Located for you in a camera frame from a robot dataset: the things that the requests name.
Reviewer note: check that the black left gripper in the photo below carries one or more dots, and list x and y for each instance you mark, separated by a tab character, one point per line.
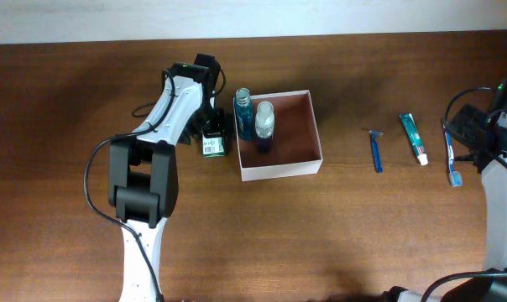
217	127

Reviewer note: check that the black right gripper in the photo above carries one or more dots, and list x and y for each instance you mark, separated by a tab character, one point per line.
466	118

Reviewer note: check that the green white soap box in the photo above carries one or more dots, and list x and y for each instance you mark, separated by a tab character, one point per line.
213	146

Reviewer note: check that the blue mouthwash bottle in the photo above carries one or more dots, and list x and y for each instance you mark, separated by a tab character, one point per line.
244	114

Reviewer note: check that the blue white toothbrush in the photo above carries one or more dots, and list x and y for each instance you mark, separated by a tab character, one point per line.
454	176

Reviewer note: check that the clear hand sanitizer bottle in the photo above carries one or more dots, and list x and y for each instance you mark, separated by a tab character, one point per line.
264	126

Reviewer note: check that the green toothpaste tube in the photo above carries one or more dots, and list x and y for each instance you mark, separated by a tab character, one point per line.
414	138

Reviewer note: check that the white cardboard box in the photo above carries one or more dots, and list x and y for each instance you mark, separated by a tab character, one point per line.
295	148

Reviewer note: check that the blue disposable razor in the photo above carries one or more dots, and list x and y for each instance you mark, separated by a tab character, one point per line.
373	134

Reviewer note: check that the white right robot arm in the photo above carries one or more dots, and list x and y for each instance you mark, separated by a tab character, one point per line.
489	284

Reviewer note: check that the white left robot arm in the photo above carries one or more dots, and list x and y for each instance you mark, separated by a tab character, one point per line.
143	184

